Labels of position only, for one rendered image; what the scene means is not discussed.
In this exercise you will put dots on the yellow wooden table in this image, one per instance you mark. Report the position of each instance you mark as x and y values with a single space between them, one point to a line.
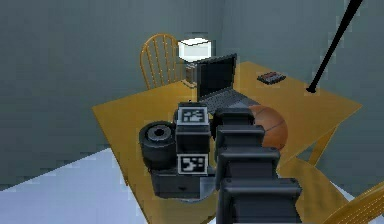
133 113

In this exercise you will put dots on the yellow wooden spindle chair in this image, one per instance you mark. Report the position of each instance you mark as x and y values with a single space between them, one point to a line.
160 60
320 193

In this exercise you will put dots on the white shade table lamp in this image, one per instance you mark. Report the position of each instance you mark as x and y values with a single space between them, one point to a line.
194 50

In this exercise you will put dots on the black open laptop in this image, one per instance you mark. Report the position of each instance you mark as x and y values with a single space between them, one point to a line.
216 80

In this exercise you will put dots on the black remote control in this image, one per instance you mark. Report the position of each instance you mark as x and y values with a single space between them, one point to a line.
271 78

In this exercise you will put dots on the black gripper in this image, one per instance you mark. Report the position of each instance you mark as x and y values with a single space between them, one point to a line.
158 143

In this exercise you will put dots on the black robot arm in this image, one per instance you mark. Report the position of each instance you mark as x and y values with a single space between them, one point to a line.
246 173

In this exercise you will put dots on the black baseball bat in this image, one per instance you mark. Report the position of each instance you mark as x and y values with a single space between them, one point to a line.
333 43

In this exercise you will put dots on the orange basketball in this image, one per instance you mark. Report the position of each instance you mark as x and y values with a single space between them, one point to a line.
271 128

